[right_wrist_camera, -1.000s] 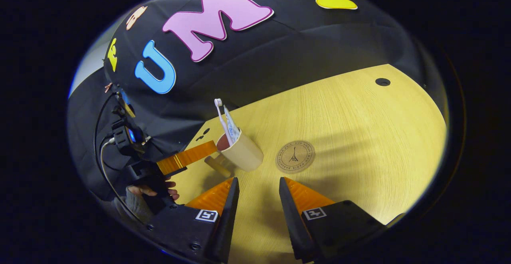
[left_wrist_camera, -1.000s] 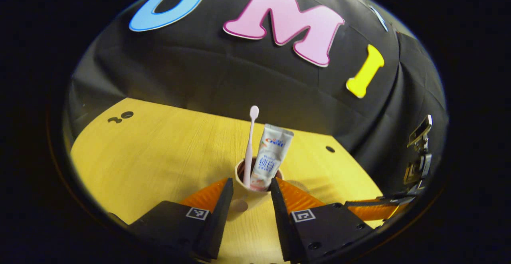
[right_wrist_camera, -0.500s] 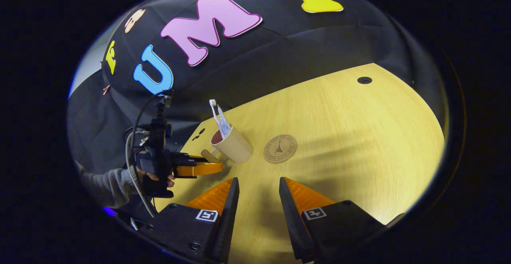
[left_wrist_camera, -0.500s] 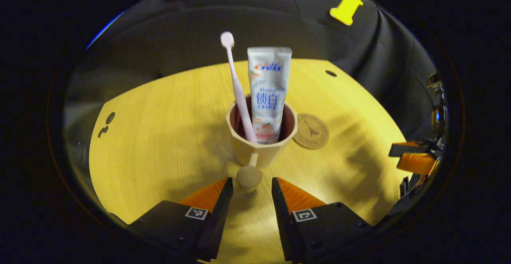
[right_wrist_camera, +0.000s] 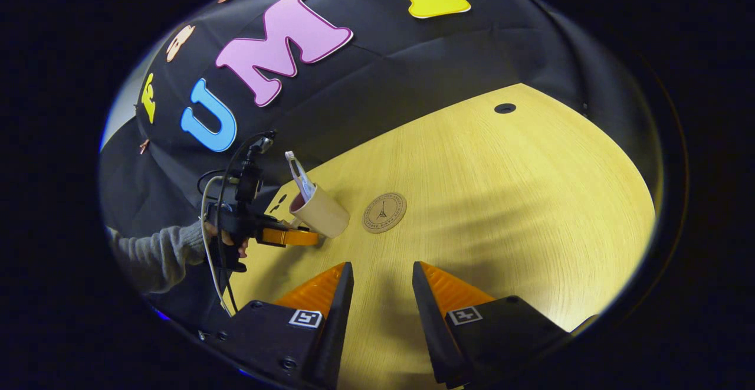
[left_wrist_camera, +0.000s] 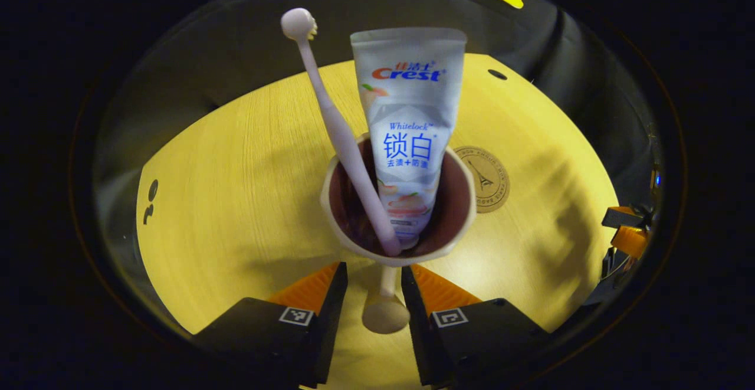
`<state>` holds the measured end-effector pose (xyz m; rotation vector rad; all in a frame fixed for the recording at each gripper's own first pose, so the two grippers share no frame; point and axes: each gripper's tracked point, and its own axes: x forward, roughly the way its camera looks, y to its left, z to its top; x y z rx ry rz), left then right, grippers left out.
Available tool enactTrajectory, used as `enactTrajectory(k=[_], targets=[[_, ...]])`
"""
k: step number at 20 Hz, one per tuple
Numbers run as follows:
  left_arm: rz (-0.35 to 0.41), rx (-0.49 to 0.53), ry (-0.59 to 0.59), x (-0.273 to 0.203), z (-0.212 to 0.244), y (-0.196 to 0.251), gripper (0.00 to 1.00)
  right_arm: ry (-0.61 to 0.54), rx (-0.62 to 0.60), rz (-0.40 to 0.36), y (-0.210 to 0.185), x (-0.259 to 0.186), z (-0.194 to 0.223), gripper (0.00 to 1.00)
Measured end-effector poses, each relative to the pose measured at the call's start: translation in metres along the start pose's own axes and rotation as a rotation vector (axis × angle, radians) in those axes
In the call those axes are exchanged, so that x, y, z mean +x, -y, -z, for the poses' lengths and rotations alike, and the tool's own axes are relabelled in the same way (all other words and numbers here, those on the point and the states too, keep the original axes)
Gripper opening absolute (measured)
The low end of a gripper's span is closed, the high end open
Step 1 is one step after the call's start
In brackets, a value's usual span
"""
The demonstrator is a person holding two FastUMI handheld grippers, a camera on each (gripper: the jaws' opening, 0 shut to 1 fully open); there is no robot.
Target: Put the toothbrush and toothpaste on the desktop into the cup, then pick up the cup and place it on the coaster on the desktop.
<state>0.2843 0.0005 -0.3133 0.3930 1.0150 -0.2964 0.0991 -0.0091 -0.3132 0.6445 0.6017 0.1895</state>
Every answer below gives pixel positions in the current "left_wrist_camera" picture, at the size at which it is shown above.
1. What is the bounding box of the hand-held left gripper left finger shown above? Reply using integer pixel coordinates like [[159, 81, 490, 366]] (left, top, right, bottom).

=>
[[192, 261, 349, 389]]

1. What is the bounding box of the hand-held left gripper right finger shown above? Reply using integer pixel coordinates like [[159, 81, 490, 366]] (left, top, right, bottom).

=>
[[401, 264, 552, 388]]

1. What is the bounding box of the cream cup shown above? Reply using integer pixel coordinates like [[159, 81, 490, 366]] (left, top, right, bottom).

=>
[[320, 133, 477, 335]]

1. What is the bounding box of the round brown coaster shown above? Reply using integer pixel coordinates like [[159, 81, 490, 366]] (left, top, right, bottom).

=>
[[453, 146, 510, 214]]

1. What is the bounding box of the pale pink toothbrush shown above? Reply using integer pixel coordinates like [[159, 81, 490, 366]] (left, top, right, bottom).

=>
[[280, 8, 403, 257]]

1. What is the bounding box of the white toothpaste tube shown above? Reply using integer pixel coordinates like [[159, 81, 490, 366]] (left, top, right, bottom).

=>
[[350, 27, 468, 250]]

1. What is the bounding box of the black backdrop cloth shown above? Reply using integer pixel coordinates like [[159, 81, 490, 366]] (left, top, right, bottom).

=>
[[94, 0, 661, 296]]

